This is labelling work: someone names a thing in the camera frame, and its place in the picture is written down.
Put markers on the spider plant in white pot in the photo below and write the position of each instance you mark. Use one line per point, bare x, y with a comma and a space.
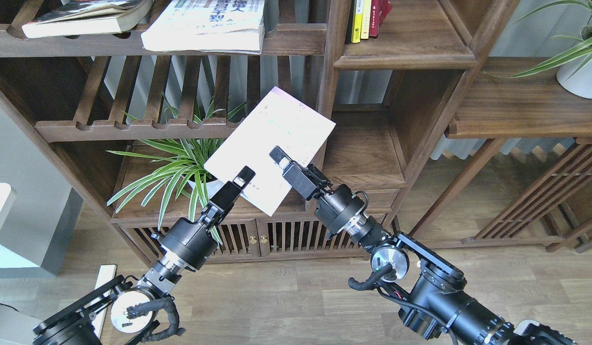
182, 174

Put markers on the potted plant on side shelf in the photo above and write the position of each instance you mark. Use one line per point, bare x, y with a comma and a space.
559, 32

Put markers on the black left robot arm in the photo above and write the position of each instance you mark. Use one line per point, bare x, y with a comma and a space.
147, 310

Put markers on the large white book blue text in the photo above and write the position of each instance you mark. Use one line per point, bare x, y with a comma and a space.
224, 26

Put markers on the yellow book spine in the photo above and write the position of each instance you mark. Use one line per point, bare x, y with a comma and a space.
358, 10

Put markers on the wooden side shelf unit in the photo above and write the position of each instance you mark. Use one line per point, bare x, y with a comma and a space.
496, 110

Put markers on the tan paperback book top left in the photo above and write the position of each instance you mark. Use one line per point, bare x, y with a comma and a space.
79, 17

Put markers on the dark wooden bookshelf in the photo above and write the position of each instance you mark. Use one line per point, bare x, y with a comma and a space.
391, 97

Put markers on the cream book spine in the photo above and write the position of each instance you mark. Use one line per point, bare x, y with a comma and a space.
366, 18

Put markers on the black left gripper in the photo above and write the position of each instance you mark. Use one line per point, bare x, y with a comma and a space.
191, 242

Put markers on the red book spine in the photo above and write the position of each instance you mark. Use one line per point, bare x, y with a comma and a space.
379, 11

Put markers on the small white purple book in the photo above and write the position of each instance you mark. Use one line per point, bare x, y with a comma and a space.
278, 120

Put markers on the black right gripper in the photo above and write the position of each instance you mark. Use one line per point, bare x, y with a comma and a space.
338, 209

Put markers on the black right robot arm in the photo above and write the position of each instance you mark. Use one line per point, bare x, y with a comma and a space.
428, 289

